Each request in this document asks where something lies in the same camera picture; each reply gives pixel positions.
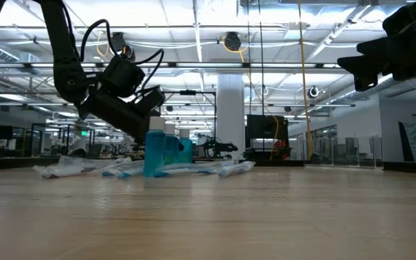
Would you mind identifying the blue plastic cup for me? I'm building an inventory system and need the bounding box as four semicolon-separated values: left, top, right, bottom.
143;116;166;178

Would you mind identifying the black equipment cabinet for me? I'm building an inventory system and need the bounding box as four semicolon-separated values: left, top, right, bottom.
246;114;290;162

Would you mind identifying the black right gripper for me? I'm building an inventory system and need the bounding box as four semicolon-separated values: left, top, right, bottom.
337;34;416;92

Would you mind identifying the black background gantry frame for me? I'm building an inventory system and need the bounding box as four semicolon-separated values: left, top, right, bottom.
162;89;218;158

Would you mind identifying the white building column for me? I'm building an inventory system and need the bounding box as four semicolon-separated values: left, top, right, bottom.
216;74;246;162

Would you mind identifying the black background workstation frame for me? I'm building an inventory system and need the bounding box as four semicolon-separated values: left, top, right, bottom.
30;123;96;157

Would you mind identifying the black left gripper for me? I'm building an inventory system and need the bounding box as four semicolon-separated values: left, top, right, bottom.
77;90;186;152

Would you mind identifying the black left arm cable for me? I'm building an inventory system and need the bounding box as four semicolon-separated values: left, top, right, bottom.
79;18;165;95

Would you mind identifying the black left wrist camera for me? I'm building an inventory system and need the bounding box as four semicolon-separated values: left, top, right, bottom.
138;85;166;115

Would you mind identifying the black aluminium table frame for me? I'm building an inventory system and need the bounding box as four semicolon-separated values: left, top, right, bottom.
0;155;416;173

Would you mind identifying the clear acrylic organizer box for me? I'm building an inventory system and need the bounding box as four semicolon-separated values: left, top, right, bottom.
321;135;384;170

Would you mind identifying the thin black hanging cable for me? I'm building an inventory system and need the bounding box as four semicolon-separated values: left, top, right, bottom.
246;0;253;116
259;0;266;152

